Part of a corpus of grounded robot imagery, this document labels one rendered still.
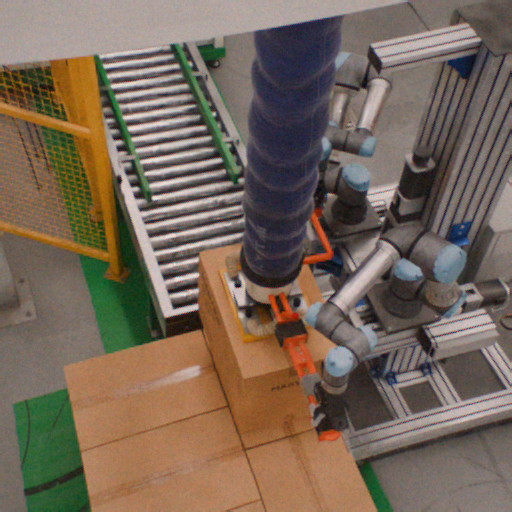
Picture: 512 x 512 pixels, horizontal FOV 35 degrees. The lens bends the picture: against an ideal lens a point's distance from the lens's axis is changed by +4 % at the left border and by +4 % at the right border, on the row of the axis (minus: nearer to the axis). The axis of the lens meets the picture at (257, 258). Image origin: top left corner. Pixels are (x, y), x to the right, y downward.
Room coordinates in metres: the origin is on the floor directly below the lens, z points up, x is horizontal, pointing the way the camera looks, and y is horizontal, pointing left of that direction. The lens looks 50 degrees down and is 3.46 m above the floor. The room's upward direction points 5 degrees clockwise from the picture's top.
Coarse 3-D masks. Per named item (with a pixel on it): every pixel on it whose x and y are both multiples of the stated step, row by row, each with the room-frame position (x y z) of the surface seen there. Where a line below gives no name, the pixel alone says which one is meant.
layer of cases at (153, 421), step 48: (192, 336) 1.96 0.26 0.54; (96, 384) 1.69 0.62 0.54; (144, 384) 1.70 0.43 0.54; (192, 384) 1.72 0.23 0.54; (96, 432) 1.48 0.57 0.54; (144, 432) 1.49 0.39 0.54; (192, 432) 1.51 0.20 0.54; (288, 432) 1.54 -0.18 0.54; (96, 480) 1.29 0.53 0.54; (144, 480) 1.30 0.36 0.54; (192, 480) 1.32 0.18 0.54; (240, 480) 1.33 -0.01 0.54; (288, 480) 1.35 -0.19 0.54; (336, 480) 1.36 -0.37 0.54
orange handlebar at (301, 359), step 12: (312, 216) 2.12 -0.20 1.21; (324, 240) 2.00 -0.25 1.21; (276, 312) 1.64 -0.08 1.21; (288, 348) 1.50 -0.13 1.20; (300, 348) 1.51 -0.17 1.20; (300, 360) 1.45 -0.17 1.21; (312, 360) 1.45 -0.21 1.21; (300, 372) 1.41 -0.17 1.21; (312, 372) 1.41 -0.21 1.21; (312, 396) 1.32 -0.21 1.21; (336, 432) 1.21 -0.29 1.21
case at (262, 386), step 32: (224, 256) 1.99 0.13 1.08; (224, 320) 1.68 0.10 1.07; (224, 352) 1.65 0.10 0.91; (256, 352) 1.56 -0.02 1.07; (288, 352) 1.57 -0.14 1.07; (320, 352) 1.58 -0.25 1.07; (224, 384) 1.63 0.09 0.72; (256, 384) 1.46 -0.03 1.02; (288, 384) 1.51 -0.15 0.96; (256, 416) 1.47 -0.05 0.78; (288, 416) 1.52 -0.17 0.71
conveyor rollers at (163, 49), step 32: (128, 64) 3.81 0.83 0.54; (160, 64) 3.87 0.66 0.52; (128, 96) 3.53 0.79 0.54; (160, 96) 3.60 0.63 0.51; (192, 96) 3.59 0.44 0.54; (128, 128) 3.27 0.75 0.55; (160, 128) 3.32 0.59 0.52; (192, 128) 3.32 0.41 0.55; (160, 160) 3.05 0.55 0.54; (192, 192) 2.84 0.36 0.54; (160, 224) 2.60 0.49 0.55; (224, 224) 2.63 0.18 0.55; (160, 256) 2.40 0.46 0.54
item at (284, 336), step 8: (280, 320) 1.59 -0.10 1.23; (288, 320) 1.60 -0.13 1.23; (296, 320) 1.61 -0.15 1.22; (280, 328) 1.57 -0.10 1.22; (288, 328) 1.57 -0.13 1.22; (296, 328) 1.57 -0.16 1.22; (304, 328) 1.57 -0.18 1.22; (280, 336) 1.53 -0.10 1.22; (288, 336) 1.54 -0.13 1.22; (296, 336) 1.54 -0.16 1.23; (304, 336) 1.54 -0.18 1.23; (280, 344) 1.52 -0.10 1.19; (296, 344) 1.53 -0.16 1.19
